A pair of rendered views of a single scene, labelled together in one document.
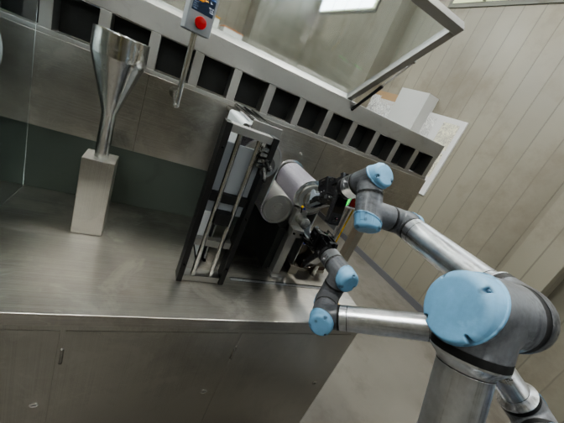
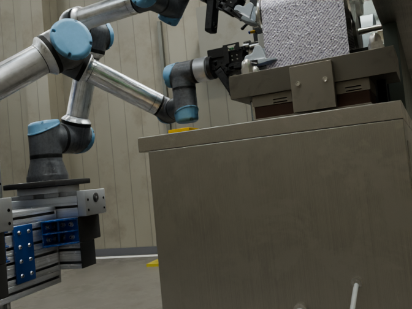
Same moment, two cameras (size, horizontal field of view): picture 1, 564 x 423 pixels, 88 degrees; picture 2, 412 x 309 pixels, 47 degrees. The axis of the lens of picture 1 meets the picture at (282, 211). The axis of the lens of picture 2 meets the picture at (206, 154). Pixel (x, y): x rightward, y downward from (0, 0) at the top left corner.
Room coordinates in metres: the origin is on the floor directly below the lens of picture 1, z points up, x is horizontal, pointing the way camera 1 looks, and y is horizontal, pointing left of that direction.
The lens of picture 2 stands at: (2.12, -1.11, 0.78)
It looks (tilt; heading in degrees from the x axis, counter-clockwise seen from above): 3 degrees up; 144
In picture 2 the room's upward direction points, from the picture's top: 5 degrees counter-clockwise
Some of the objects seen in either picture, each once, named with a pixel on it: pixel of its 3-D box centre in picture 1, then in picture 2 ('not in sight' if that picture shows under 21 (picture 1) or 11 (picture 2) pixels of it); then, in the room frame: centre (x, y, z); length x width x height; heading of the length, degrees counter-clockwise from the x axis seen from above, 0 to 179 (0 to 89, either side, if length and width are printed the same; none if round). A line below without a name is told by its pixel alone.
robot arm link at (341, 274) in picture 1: (341, 274); (182, 75); (0.89, -0.27, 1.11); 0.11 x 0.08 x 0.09; 29
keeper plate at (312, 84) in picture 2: not in sight; (312, 86); (1.38, -0.24, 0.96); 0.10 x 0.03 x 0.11; 29
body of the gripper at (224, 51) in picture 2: (322, 244); (227, 62); (1.03, -0.19, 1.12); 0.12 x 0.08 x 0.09; 29
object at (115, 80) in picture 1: (101, 152); not in sight; (0.84, 0.60, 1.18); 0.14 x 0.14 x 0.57
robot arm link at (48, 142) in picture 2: not in sight; (46, 137); (0.34, -0.54, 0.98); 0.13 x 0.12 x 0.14; 111
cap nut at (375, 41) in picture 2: not in sight; (375, 41); (1.49, -0.13, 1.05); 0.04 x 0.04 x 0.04
